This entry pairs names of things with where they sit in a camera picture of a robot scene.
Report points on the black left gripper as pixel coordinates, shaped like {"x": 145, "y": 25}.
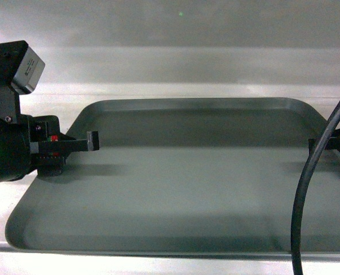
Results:
{"x": 16, "y": 160}

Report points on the grey silver serving tray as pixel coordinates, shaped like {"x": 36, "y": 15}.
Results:
{"x": 196, "y": 176}

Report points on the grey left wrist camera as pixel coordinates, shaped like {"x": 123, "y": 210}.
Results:
{"x": 28, "y": 73}

